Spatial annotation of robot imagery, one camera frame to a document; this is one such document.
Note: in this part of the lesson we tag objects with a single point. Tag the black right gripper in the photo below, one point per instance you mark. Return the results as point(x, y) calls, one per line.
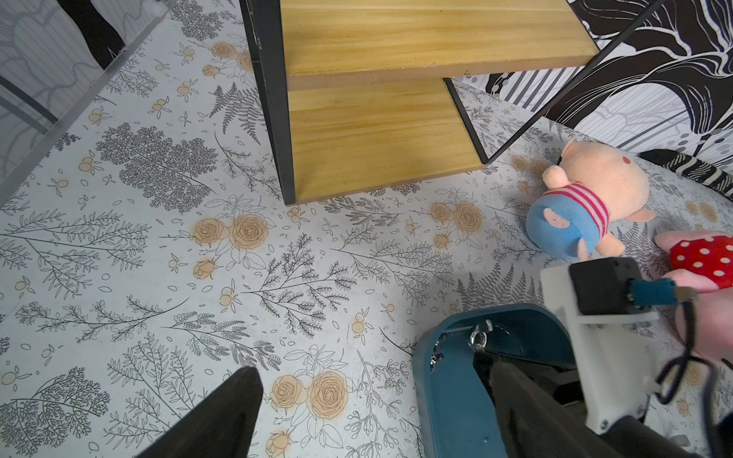
point(619, 371)

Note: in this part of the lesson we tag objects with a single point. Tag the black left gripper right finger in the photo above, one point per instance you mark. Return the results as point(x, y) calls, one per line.
point(533, 424)

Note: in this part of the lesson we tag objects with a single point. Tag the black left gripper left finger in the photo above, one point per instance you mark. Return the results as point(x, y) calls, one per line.
point(221, 426)

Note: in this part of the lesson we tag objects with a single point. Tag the teal plastic storage tray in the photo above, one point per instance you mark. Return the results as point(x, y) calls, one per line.
point(456, 410)

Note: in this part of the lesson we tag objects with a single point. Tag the pile of steel wing nuts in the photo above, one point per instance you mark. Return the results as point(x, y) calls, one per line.
point(476, 335)

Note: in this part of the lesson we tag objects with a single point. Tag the pink pig plush red dress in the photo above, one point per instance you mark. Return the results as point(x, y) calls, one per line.
point(702, 260)

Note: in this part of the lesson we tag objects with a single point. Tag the peach pig plush blue trousers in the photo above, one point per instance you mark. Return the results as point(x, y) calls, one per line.
point(592, 186)

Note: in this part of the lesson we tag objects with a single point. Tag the floral table mat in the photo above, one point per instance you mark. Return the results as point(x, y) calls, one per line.
point(147, 252)

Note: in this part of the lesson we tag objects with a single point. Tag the wooden three-tier shelf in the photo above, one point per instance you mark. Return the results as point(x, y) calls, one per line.
point(359, 95)

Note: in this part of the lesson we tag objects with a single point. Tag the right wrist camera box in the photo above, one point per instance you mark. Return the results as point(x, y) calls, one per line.
point(615, 286)

